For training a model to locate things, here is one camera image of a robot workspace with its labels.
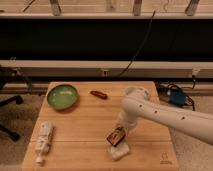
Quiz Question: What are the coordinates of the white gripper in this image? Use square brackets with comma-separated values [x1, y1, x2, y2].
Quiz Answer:
[117, 111, 138, 130]

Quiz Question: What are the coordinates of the black orange eraser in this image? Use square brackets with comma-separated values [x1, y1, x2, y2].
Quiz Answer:
[107, 127, 126, 147]

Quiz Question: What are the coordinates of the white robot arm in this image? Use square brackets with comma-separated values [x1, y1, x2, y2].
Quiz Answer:
[118, 86, 213, 145]

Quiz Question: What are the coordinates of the white sponge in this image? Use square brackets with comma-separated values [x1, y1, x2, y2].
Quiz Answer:
[108, 142, 130, 161]

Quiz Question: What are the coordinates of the small red-brown object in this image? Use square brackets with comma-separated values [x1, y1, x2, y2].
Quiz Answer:
[90, 91, 108, 100]

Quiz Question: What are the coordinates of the wooden cutting board table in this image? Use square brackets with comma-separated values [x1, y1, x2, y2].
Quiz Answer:
[21, 81, 178, 171]

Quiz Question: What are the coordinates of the green bowl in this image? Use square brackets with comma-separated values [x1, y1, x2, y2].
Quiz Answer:
[47, 84, 79, 110]

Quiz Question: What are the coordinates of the white tube bottle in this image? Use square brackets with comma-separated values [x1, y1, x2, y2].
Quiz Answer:
[35, 121, 54, 166]

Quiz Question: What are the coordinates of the black office chair base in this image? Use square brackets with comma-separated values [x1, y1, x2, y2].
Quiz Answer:
[0, 65, 25, 142]

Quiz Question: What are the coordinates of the black hanging cable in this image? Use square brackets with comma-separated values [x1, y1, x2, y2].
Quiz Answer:
[118, 9, 157, 77]

